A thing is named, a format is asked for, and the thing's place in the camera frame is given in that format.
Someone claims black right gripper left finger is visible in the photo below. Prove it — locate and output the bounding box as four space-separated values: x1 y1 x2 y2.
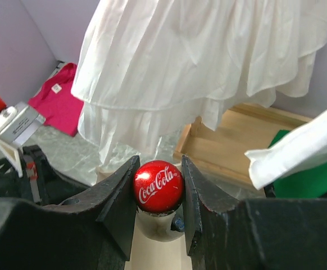
0 155 140 269

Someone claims white ruffled dress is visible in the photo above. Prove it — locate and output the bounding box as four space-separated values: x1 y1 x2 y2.
71 1 327 166

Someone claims white shirt on hanger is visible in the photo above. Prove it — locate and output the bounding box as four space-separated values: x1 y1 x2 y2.
244 110 327 190

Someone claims large cola bottle red cap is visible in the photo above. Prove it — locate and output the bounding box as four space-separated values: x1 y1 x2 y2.
133 160 184 242

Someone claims wooden clothes rack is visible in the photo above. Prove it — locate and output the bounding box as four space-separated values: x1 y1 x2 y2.
173 103 310 190

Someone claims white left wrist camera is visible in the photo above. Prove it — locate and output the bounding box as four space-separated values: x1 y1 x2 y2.
0 98 46 177

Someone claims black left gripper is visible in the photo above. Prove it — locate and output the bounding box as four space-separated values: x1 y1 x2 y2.
0 145 88 206

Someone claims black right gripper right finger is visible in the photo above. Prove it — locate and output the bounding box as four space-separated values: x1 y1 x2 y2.
181 156 327 269

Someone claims folded pink shirt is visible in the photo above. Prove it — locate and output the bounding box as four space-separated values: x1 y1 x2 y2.
28 63 83 137

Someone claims green garment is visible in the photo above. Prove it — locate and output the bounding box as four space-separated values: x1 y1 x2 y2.
267 129 327 199

